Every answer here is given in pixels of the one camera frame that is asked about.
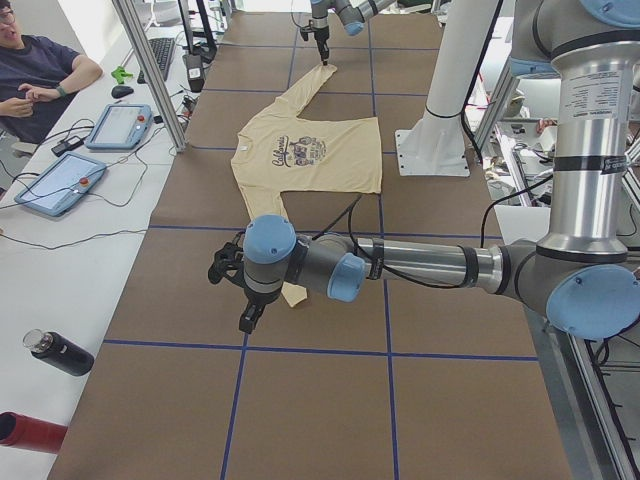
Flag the red cylinder bottle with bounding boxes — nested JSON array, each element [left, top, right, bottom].
[[1, 412, 67, 454]]

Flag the green plastic object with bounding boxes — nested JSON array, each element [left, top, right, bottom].
[[111, 66, 133, 85]]

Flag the blue teach pendant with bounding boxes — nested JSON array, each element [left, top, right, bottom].
[[14, 152, 107, 217], [84, 103, 153, 151]]

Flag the black computer mouse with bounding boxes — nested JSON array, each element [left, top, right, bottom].
[[111, 85, 134, 99]]

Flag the far blue teach pendant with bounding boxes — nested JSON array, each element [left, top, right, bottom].
[[84, 103, 153, 151]]

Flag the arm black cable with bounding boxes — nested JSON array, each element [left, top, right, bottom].
[[314, 195, 556, 290]]

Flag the near blue teach pendant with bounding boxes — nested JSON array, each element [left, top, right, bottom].
[[14, 152, 107, 217]]

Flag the black water bottle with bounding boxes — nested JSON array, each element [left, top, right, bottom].
[[23, 329, 94, 377]]

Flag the aluminium frame post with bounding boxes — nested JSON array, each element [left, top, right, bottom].
[[112, 0, 187, 153]]

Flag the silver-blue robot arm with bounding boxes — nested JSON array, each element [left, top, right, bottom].
[[236, 1, 639, 340], [299, 0, 394, 66]]

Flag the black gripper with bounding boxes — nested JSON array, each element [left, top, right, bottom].
[[239, 277, 280, 334], [309, 18, 329, 66]]

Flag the cream long-sleeve printed shirt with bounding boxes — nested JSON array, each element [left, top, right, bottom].
[[231, 63, 384, 309]]

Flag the seated person in navy shirt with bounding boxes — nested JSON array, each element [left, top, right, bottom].
[[1, 1, 103, 144]]

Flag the black keyboard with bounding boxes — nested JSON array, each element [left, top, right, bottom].
[[148, 37, 176, 81]]

